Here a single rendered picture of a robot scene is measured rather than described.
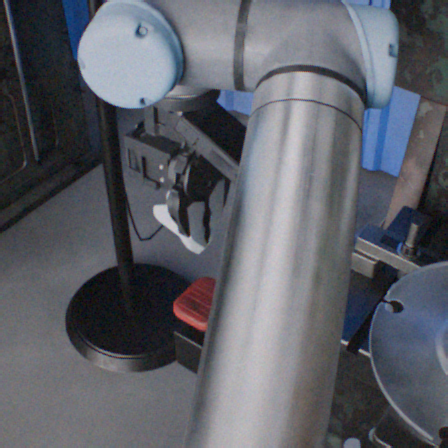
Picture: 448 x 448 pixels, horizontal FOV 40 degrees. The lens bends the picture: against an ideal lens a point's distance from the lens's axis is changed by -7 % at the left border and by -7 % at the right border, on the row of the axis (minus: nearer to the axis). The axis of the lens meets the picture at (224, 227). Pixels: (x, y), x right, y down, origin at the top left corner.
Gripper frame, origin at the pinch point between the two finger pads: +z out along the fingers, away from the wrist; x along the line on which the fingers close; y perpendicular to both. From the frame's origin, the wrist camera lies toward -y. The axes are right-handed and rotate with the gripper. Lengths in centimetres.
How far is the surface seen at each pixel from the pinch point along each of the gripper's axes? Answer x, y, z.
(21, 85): -57, 116, 42
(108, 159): -34, 53, 31
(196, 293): 0.1, 1.4, 8.7
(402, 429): 4.5, -28.6, 6.7
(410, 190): -44.3, -9.4, 16.3
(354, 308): -13.6, -14.0, 14.3
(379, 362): -1.7, -22.5, 6.5
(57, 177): -64, 115, 82
